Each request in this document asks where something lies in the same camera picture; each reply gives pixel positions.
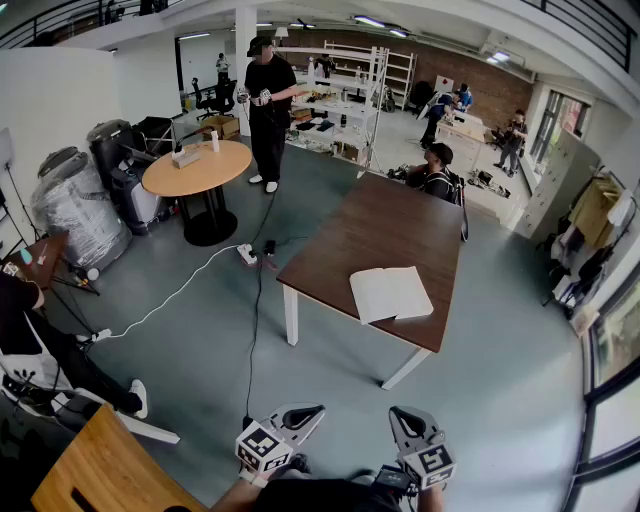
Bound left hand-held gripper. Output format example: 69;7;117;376
235;402;327;474

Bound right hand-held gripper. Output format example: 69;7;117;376
388;405;458;491

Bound dark blue cover book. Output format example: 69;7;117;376
348;265;435;326

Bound person's right forearm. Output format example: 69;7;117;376
417;484;446;512

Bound person's left forearm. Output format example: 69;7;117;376
209;472;271;512

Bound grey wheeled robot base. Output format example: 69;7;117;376
110;167;167;236

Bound black device box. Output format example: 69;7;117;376
374;464;417;497

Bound person's black printed t-shirt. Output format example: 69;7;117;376
254;477;401;512

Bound dark wooden table white legs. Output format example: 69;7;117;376
276;172;465;391

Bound black-framed window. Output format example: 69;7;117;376
574;269;640;512

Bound round light wooden table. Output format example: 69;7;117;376
141;139;253;247

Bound grey locker cabinet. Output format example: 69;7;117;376
514;128;601;241

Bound light wooden work table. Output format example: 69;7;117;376
437;110;489;157

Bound cardboard box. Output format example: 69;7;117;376
201;114;242;142

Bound plastic-wrapped grey machine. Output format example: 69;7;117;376
30;146;132;274

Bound small dark wooden table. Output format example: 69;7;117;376
2;230;71;292

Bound white shelving rack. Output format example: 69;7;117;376
277;45;389;174
324;39;419;114

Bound black office chair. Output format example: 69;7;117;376
191;77;238;122

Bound black cylindrical machine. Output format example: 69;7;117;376
86;118;137;191

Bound black mezzanine railing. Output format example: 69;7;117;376
0;0;171;49

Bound white wrist strap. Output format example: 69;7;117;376
238;467;270;489

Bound black floor cable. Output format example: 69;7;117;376
243;188;281;429

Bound white power cable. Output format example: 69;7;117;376
106;244;241;339

